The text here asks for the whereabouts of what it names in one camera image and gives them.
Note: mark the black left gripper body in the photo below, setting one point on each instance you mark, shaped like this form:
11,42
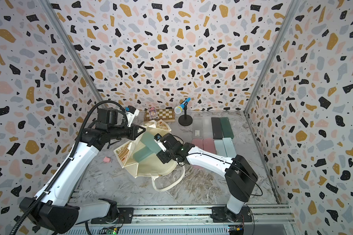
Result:
120,131

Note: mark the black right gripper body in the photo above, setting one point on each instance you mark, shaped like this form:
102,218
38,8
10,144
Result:
166,155

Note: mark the blue grey pencil case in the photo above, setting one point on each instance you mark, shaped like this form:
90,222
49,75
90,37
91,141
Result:
149,141

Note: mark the cream floral canvas tote bag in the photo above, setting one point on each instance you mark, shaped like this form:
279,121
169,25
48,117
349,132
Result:
151,166

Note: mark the grey barcoded pencil case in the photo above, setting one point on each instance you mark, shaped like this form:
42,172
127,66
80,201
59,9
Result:
197,128

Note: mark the pink pencil case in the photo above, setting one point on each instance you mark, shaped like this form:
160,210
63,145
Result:
198,143
209,145

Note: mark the translucent white pencil case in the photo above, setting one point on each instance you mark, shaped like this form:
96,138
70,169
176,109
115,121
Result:
207,127

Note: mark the light teal pencil case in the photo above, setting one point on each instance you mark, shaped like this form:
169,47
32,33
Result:
229,147
220,148

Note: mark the black pencil case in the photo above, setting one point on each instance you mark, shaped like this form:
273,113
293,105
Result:
216,128

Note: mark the dark green pencil case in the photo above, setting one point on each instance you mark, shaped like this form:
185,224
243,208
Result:
226,128

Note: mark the teal green pencil case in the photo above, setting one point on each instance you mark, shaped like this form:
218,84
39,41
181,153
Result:
142,154

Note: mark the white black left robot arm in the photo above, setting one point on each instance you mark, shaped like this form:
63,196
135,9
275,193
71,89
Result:
50,208

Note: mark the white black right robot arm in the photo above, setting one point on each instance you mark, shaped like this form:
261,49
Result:
239,175

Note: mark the purple card box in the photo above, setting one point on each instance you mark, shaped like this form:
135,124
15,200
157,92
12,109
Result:
152,113

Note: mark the black microphone stand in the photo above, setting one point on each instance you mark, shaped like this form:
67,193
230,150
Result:
185,119

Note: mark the wooden chess board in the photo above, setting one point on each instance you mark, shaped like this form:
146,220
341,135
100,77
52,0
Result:
167,115

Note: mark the small pink pig toy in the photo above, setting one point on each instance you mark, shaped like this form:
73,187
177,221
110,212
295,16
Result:
107,159

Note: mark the blue toy microphone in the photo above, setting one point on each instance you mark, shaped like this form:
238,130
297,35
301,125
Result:
179,109

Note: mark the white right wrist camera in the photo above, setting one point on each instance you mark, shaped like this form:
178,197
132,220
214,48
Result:
157,137

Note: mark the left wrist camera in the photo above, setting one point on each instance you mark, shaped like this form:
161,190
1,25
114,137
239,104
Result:
131,112

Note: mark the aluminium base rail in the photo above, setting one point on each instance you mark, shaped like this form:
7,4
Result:
267,219

